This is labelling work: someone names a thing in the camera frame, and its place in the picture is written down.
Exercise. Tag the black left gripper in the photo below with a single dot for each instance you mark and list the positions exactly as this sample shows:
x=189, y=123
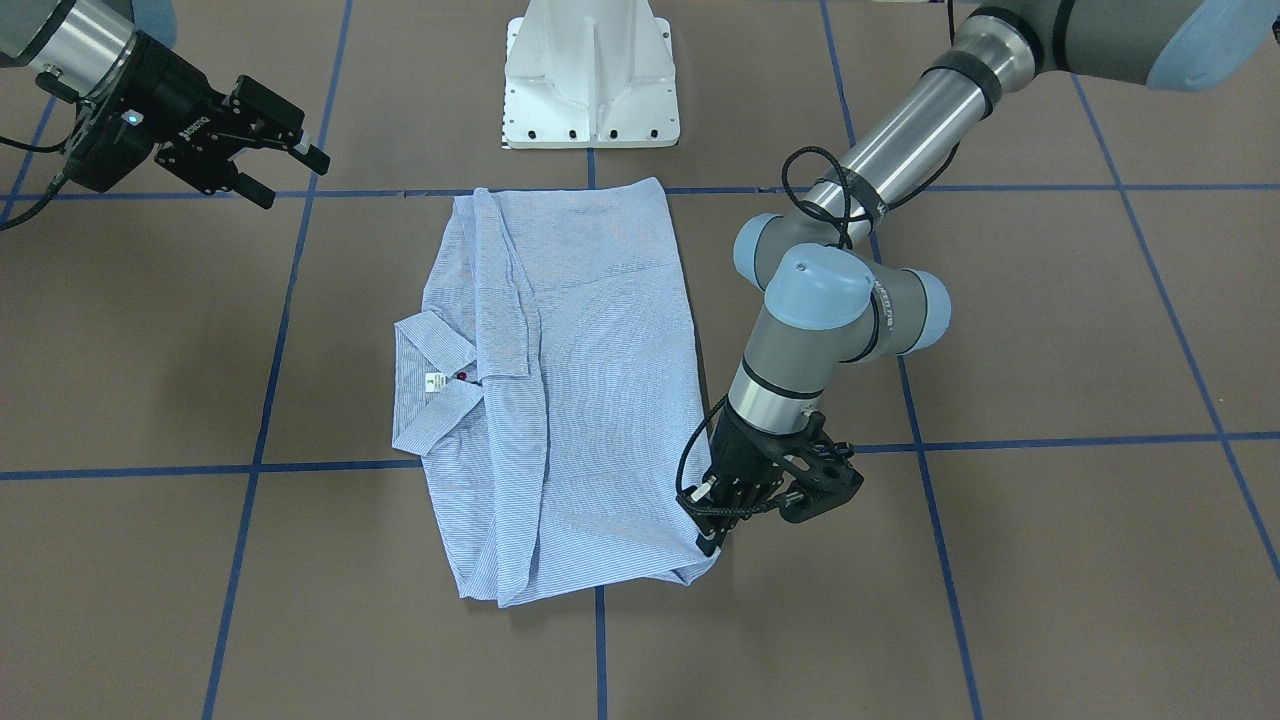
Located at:
x=739, y=447

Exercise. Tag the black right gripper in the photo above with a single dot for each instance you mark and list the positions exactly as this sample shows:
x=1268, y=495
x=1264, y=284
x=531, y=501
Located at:
x=160, y=92

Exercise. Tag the light blue striped shirt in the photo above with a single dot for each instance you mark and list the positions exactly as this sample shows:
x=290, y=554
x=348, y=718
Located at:
x=550, y=386

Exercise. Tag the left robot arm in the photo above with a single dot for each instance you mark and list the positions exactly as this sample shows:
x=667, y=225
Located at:
x=825, y=305

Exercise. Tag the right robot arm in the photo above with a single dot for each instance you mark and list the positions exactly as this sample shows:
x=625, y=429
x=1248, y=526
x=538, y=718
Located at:
x=75, y=49

